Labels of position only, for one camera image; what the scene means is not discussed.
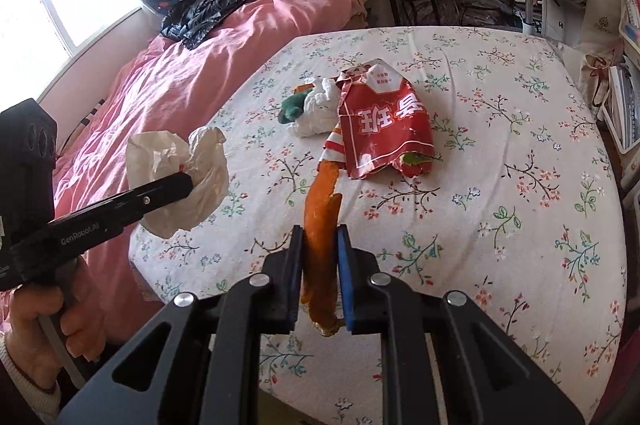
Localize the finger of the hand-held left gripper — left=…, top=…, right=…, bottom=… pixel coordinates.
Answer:
left=117, top=172, right=195, bottom=223

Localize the white paper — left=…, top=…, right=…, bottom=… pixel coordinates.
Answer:
left=126, top=126, right=231, bottom=238

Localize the floral tablecloth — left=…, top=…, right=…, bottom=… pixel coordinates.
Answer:
left=129, top=26, right=628, bottom=425

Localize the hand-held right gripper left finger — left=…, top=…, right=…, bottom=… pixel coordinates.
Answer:
left=57, top=225, right=306, bottom=425

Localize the long orange peel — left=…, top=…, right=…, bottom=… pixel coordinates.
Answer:
left=300, top=160, right=345, bottom=338

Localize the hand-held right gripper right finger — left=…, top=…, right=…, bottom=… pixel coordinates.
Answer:
left=335, top=224, right=586, bottom=425

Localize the red snack bag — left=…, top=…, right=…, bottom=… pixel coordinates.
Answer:
left=317, top=59, right=435, bottom=180

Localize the person's left hand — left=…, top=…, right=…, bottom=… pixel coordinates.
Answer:
left=9, top=255, right=107, bottom=396

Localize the white tissue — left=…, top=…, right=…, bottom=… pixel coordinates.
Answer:
left=290, top=77, right=343, bottom=138

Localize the pink duvet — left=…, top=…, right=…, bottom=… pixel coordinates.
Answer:
left=0, top=0, right=368, bottom=346

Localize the clear plastic storage bag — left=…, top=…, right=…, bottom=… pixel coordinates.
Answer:
left=452, top=0, right=526, bottom=26
left=405, top=0, right=451, bottom=26

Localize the white canvas bag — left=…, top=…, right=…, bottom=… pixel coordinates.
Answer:
left=577, top=0, right=626, bottom=106

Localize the black shiny jacket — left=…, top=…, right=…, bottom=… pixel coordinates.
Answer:
left=160, top=0, right=281, bottom=50

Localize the white book rack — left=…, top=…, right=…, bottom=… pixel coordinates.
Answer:
left=602, top=0, right=640, bottom=156

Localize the window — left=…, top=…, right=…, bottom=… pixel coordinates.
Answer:
left=0, top=0, right=143, bottom=100

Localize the person's left forearm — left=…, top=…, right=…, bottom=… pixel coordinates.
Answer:
left=0, top=332, right=63, bottom=425

